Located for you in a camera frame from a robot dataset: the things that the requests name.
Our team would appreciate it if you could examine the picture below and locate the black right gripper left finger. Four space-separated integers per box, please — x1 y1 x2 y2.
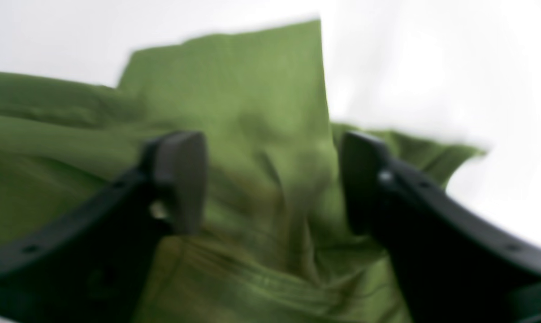
0 131 208 323

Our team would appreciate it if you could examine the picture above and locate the olive green t-shirt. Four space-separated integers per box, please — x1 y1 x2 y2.
0 19 486 323

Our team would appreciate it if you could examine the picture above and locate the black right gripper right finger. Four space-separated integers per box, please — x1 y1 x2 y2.
340 131 541 323

